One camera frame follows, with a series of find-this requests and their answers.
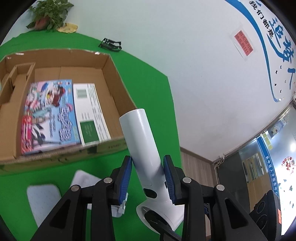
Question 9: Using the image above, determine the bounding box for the white folding phone stand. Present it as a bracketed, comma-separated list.
[71, 170, 128, 219]

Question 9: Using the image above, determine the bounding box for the white lint roller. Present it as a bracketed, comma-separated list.
[119, 108, 184, 231]

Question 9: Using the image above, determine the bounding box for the white green medicine box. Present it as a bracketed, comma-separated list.
[73, 83, 111, 145]

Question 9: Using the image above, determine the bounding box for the colourful children's book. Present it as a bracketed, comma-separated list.
[21, 79, 81, 155]

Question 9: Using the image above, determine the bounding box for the brown cardboard box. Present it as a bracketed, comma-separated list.
[1, 49, 136, 175]

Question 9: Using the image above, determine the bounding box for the cardboard divider insert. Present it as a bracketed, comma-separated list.
[1, 62, 36, 162]

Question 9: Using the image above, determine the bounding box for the green table cloth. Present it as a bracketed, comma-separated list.
[1, 31, 181, 240]

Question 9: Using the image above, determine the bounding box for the yellow cloth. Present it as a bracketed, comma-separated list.
[57, 23, 78, 34]

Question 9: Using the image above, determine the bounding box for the potted plant red pot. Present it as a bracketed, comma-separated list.
[26, 0, 75, 32]

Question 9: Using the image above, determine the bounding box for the red wall notice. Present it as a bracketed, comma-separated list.
[229, 25, 255, 61]

